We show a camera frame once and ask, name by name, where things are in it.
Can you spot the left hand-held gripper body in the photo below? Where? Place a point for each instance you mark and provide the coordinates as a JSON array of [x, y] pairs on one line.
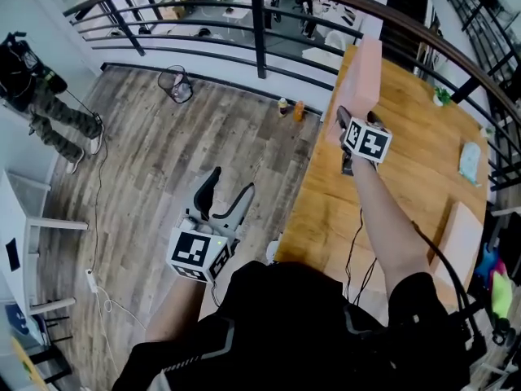
[[191, 251]]

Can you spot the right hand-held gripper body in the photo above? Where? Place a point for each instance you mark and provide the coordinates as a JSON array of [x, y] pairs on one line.
[[368, 143]]

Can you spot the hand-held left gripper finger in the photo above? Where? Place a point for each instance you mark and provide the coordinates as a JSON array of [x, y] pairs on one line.
[[205, 198], [238, 214]]

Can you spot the pink box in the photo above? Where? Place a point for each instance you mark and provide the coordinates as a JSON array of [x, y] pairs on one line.
[[354, 84]]

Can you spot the cream box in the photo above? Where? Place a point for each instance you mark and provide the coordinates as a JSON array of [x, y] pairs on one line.
[[458, 238]]

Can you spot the person's right forearm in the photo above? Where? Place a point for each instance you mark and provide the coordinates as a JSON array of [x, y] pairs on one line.
[[386, 226]]

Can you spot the person's left forearm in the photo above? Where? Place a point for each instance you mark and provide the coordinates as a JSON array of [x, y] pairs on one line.
[[175, 312]]

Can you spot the orange bottle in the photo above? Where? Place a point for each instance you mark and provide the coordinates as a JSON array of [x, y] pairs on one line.
[[299, 111]]

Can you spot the person's white shoe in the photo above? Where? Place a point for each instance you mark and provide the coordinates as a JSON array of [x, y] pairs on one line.
[[273, 251]]

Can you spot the small potted green plant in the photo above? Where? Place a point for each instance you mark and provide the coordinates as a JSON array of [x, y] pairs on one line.
[[441, 96], [487, 131]]

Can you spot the white power strip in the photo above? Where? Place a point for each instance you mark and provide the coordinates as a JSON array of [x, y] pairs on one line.
[[92, 281]]

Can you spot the light blue pencil pouch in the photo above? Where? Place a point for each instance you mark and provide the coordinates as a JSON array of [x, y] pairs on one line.
[[470, 163]]

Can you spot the person's black shirt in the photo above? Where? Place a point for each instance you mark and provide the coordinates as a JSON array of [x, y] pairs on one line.
[[285, 332]]

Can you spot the blue pillow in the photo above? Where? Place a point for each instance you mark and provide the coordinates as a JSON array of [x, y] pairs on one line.
[[486, 259]]

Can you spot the white side table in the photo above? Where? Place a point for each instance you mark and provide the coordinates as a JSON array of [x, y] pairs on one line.
[[16, 218]]

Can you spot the black tablet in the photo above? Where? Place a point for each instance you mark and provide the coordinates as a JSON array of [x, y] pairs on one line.
[[12, 255]]

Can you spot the pink pillow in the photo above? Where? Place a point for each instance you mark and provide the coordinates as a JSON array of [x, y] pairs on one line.
[[500, 267]]

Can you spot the green star pillow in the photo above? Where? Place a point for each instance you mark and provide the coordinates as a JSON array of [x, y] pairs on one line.
[[501, 295]]

